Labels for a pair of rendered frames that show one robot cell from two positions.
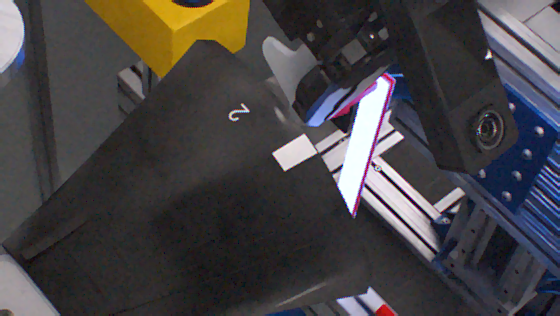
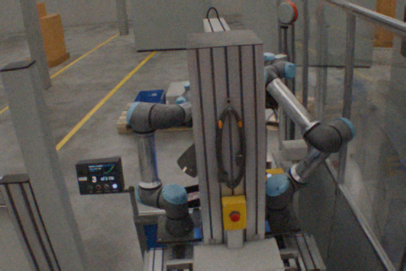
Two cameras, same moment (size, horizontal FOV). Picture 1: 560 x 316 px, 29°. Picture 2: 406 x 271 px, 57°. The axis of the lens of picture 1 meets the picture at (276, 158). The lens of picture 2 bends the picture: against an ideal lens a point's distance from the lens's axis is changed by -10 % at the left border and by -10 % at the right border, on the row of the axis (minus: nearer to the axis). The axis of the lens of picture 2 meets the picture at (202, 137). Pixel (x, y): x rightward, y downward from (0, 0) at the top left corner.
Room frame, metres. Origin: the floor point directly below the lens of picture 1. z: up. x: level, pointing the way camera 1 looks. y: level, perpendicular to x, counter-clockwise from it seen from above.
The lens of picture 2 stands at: (2.05, -1.47, 2.33)
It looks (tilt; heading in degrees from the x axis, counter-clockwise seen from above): 26 degrees down; 139
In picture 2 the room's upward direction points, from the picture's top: 5 degrees counter-clockwise
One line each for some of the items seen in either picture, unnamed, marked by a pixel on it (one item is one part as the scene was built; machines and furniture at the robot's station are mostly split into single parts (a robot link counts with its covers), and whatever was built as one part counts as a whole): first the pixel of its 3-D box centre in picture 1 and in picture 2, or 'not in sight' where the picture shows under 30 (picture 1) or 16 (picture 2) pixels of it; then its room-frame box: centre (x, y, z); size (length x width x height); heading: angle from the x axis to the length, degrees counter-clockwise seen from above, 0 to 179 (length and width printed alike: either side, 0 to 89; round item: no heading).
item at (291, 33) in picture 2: not in sight; (288, 137); (0.38, 0.87, 0.90); 0.08 x 0.06 x 1.80; 174
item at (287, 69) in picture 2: not in sight; (280, 69); (0.97, -0.02, 1.78); 0.11 x 0.11 x 0.08; 87
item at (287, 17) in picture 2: not in sight; (288, 12); (0.38, 0.87, 1.88); 0.16 x 0.07 x 0.16; 174
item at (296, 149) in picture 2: not in sight; (293, 148); (0.54, 0.72, 0.92); 0.17 x 0.16 x 0.11; 49
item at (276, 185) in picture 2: not in sight; (277, 190); (1.04, -0.13, 1.20); 0.13 x 0.12 x 0.14; 87
